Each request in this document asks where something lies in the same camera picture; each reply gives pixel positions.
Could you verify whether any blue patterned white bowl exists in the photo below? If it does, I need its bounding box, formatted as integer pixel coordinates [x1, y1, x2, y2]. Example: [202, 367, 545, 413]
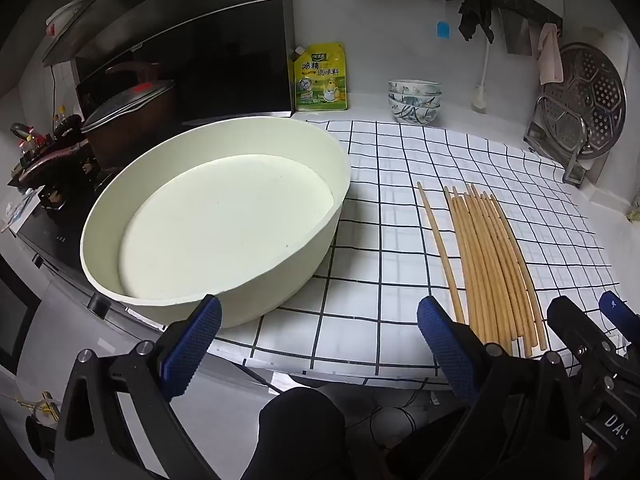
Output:
[388, 79, 443, 97]
[389, 91, 442, 110]
[390, 101, 441, 125]

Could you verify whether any gold wire rack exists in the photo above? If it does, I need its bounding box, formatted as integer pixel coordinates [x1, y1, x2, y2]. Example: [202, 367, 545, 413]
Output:
[15, 392, 61, 423]

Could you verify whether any blue white spatula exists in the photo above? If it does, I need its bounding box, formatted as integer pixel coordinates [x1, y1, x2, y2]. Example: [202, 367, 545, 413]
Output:
[436, 0, 452, 40]

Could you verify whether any large round metal steamer plate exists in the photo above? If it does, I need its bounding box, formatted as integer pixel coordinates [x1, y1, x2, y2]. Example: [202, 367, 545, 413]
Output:
[542, 42, 627, 161]

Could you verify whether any black range hood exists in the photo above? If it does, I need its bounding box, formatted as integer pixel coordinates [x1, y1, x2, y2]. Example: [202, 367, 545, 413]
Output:
[42, 0, 296, 126]

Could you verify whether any row of condiment bottles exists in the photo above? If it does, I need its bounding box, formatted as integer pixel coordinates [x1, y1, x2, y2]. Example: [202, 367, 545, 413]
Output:
[11, 105, 83, 161]

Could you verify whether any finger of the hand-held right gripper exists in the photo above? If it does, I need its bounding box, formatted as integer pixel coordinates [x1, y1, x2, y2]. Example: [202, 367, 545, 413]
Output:
[546, 296, 628, 386]
[599, 291, 640, 346]

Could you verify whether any black gas stove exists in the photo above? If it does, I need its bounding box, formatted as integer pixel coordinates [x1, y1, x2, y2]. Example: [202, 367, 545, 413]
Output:
[10, 160, 166, 331]

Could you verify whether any cream round basin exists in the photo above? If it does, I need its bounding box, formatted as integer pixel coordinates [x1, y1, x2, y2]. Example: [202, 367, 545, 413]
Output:
[80, 116, 352, 330]

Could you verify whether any brown long-handled pot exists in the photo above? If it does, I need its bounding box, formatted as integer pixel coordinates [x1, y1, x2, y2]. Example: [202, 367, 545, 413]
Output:
[12, 95, 176, 183]

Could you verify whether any brown curved pan handle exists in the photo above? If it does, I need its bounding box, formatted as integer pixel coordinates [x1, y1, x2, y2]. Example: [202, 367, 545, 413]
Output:
[105, 61, 161, 83]

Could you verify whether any black hanging rag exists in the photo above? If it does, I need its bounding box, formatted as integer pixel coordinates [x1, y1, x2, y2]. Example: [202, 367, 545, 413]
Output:
[457, 0, 496, 43]

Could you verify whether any white plug with cable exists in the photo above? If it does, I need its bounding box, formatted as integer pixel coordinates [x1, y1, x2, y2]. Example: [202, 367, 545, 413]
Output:
[472, 35, 493, 113]

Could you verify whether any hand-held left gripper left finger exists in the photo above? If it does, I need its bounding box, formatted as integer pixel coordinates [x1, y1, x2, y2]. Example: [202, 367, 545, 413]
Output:
[52, 294, 223, 480]

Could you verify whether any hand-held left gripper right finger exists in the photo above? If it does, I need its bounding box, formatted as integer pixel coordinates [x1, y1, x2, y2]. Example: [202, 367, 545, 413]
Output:
[416, 295, 586, 480]

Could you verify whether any steel cleaver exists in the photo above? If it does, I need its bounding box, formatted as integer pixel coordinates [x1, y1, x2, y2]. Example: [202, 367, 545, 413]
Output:
[502, 7, 535, 56]

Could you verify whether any bundle of wooden chopsticks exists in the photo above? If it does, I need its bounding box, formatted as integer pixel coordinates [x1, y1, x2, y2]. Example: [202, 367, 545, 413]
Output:
[444, 183, 549, 358]

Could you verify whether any single wooden chopstick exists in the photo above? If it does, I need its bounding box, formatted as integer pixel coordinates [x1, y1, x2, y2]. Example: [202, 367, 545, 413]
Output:
[417, 182, 466, 325]

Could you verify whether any small round metal steamer plate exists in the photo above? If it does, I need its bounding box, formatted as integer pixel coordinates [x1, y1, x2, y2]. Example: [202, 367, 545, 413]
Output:
[539, 91, 601, 158]

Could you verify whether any metal pot lid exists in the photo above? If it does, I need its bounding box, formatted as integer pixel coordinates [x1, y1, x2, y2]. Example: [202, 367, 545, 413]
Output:
[81, 80, 176, 133]

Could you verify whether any white black checked cloth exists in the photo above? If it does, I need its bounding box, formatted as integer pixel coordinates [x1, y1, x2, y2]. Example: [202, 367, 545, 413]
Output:
[207, 119, 626, 391]

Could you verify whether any yellow seasoning pouch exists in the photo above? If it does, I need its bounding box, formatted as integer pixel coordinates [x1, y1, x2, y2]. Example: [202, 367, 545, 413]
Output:
[287, 42, 349, 112]

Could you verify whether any white object with red mark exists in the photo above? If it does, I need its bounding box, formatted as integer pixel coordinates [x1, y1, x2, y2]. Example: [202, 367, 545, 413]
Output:
[46, 1, 83, 36]

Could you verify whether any blue white paper card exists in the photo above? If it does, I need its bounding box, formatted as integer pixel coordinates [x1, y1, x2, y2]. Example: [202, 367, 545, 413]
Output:
[0, 190, 41, 233]

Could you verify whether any pink hanging cloth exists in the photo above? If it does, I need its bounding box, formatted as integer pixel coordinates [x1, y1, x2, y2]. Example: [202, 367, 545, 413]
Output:
[537, 22, 565, 86]

